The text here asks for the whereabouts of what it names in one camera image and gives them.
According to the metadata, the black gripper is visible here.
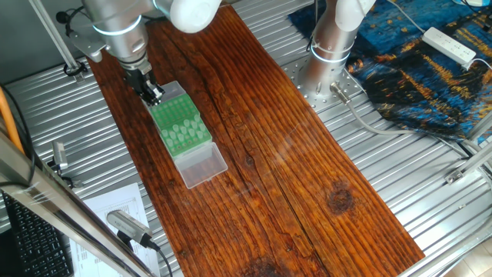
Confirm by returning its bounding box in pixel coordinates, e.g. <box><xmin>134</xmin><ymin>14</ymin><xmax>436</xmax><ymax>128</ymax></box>
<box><xmin>125</xmin><ymin>65</ymin><xmax>166</xmax><ymax>107</ymax></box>

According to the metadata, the small grey camera on clamp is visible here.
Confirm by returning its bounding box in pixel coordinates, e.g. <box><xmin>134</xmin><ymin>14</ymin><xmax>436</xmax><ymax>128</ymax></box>
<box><xmin>52</xmin><ymin>140</ymin><xmax>70</xmax><ymax>172</ymax></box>

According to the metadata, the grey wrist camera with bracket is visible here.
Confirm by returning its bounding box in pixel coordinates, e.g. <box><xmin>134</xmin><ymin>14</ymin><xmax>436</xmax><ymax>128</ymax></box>
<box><xmin>68</xmin><ymin>28</ymin><xmax>108</xmax><ymax>63</ymax></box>

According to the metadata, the clear box with green rack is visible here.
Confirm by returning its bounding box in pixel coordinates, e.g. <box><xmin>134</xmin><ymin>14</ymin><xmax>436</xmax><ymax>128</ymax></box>
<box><xmin>145</xmin><ymin>80</ymin><xmax>203</xmax><ymax>132</ymax></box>
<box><xmin>157</xmin><ymin>113</ymin><xmax>228</xmax><ymax>189</ymax></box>

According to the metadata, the white power strip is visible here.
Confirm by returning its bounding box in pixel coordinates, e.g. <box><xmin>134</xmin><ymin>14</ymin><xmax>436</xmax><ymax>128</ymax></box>
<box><xmin>421</xmin><ymin>26</ymin><xmax>477</xmax><ymax>66</ymax></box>

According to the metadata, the blue painted cloth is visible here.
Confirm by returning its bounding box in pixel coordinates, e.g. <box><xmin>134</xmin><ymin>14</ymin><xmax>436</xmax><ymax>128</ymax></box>
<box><xmin>288</xmin><ymin>0</ymin><xmax>492</xmax><ymax>144</ymax></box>

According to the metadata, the brown wooden board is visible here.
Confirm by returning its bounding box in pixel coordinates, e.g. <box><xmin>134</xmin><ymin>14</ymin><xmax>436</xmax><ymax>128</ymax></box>
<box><xmin>85</xmin><ymin>3</ymin><xmax>426</xmax><ymax>277</ymax></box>

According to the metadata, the orange hose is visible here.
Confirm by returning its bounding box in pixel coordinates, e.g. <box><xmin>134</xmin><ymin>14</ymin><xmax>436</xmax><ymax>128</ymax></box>
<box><xmin>0</xmin><ymin>86</ymin><xmax>25</xmax><ymax>155</ymax></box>

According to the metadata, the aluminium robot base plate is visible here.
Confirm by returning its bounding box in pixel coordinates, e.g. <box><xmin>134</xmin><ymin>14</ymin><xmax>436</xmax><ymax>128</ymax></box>
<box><xmin>284</xmin><ymin>57</ymin><xmax>367</xmax><ymax>115</ymax></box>

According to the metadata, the aluminium post with foot bracket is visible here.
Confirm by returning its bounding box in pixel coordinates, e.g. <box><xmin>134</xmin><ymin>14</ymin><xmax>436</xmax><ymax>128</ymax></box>
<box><xmin>27</xmin><ymin>0</ymin><xmax>90</xmax><ymax>84</ymax></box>

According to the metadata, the white power strip cord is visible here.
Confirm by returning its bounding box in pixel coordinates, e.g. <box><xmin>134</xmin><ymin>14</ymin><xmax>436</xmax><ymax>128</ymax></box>
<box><xmin>385</xmin><ymin>0</ymin><xmax>427</xmax><ymax>35</ymax></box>

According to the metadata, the aluminium frame profile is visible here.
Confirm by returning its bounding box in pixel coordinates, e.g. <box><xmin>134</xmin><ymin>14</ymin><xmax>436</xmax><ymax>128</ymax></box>
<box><xmin>444</xmin><ymin>111</ymin><xmax>492</xmax><ymax>185</ymax></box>

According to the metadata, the black keyboard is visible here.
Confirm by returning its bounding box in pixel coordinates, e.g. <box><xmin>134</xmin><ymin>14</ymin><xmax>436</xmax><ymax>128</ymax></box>
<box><xmin>2</xmin><ymin>192</ymin><xmax>75</xmax><ymax>277</ymax></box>

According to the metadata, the printed white paper sheet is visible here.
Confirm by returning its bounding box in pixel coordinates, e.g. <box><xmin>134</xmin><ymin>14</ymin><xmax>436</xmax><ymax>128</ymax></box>
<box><xmin>68</xmin><ymin>182</ymin><xmax>161</xmax><ymax>277</ymax></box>

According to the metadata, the silver camera with black cable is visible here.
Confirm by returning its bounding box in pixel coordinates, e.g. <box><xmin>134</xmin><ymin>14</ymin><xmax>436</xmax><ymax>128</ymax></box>
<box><xmin>106</xmin><ymin>209</ymin><xmax>161</xmax><ymax>252</ymax></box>

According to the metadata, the steel frame bar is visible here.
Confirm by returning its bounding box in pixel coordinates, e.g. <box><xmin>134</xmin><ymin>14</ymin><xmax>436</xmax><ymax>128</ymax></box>
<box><xmin>0</xmin><ymin>128</ymin><xmax>157</xmax><ymax>277</ymax></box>

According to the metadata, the grey base cable with connector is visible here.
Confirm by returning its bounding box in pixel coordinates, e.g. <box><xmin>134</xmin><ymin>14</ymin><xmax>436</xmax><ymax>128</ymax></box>
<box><xmin>329</xmin><ymin>81</ymin><xmax>492</xmax><ymax>172</ymax></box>

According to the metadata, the black cable loop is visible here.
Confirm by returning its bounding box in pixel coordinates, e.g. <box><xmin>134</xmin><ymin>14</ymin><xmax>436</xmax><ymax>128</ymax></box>
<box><xmin>63</xmin><ymin>60</ymin><xmax>89</xmax><ymax>78</ymax></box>

